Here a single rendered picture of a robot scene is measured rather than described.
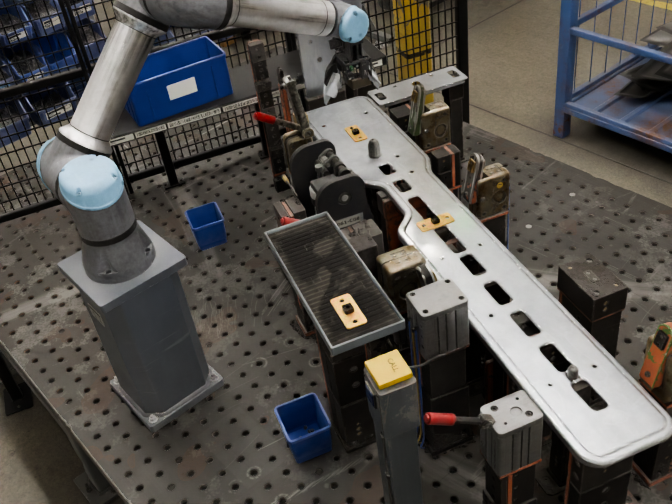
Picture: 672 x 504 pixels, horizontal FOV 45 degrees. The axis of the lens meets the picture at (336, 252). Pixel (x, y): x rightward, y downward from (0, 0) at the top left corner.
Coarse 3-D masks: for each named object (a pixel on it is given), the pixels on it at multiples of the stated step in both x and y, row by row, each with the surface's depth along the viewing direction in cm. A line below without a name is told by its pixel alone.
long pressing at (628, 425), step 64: (320, 128) 224; (384, 128) 219; (384, 192) 198; (448, 192) 193; (448, 256) 174; (512, 256) 172; (512, 320) 157; (576, 320) 155; (576, 448) 132; (640, 448) 132
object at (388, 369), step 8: (392, 352) 132; (368, 360) 132; (376, 360) 131; (384, 360) 131; (392, 360) 131; (400, 360) 131; (368, 368) 130; (376, 368) 130; (384, 368) 130; (392, 368) 130; (400, 368) 129; (408, 368) 129; (376, 376) 129; (384, 376) 128; (392, 376) 128; (400, 376) 128; (408, 376) 129; (376, 384) 128; (384, 384) 127; (392, 384) 128
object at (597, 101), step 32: (576, 0) 345; (608, 0) 369; (640, 0) 385; (576, 32) 350; (608, 32) 379; (576, 64) 373; (640, 64) 401; (576, 96) 382; (608, 96) 381; (640, 96) 367; (608, 128) 361; (640, 128) 350
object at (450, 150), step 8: (432, 152) 209; (440, 152) 209; (448, 152) 208; (456, 152) 208; (432, 160) 210; (440, 160) 207; (448, 160) 208; (456, 160) 209; (432, 168) 212; (440, 168) 209; (448, 168) 210; (456, 168) 211; (440, 176) 210; (448, 176) 211; (456, 176) 212; (448, 184) 212; (456, 184) 214; (456, 192) 216; (448, 232) 223; (448, 240) 224
